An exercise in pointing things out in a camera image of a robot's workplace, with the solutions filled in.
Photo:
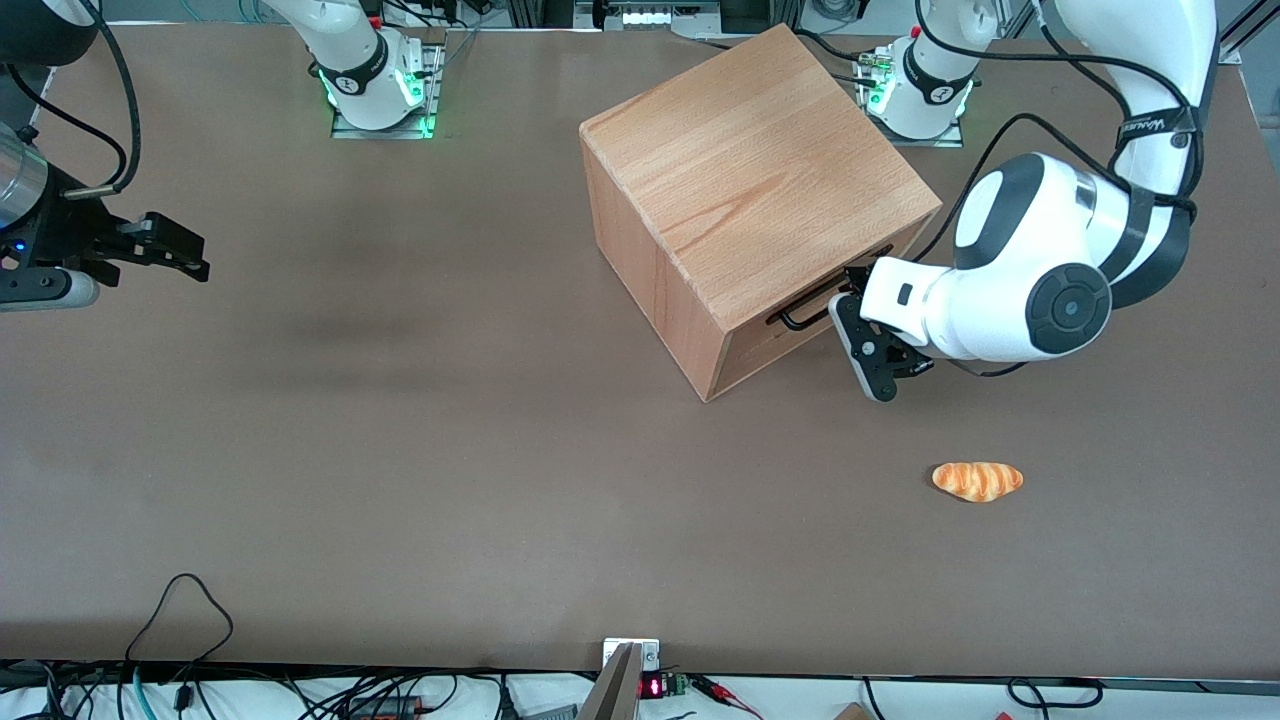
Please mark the white power strip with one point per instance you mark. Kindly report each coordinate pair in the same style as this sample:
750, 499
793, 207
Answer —
655, 15

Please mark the orange and black device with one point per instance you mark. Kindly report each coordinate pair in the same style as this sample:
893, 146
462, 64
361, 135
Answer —
385, 710

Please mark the wooden lower drawer front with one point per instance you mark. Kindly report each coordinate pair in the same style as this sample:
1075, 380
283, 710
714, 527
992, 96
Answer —
740, 375

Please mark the brown cardboard piece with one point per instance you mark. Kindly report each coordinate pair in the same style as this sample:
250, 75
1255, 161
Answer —
853, 713

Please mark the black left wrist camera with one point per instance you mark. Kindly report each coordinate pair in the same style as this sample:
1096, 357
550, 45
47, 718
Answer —
870, 360

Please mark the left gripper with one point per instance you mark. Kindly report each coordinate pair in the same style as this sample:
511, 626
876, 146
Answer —
855, 283

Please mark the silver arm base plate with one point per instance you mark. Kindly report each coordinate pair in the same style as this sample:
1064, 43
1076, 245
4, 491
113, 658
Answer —
436, 70
940, 142

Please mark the wooden drawer cabinet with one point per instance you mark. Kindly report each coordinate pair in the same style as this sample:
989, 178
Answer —
740, 170

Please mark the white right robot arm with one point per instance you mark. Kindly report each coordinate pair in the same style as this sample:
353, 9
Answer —
365, 60

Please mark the grey slanted bar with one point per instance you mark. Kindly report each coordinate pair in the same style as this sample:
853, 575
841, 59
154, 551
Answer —
612, 695

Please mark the red clip leads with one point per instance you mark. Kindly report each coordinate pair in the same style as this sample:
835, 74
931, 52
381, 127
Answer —
715, 688

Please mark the silver metal bracket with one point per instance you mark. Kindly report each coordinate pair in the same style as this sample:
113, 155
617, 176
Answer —
650, 655

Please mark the red digit display module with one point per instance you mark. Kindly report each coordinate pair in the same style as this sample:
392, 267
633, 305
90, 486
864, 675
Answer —
652, 686

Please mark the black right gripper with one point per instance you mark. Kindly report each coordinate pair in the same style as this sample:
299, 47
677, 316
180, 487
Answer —
72, 228

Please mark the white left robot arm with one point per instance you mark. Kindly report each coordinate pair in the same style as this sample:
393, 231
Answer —
1000, 320

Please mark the orange toy bread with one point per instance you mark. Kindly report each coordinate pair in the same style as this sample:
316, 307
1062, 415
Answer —
977, 481

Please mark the light wood drawer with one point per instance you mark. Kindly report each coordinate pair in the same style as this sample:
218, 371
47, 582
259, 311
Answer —
750, 332

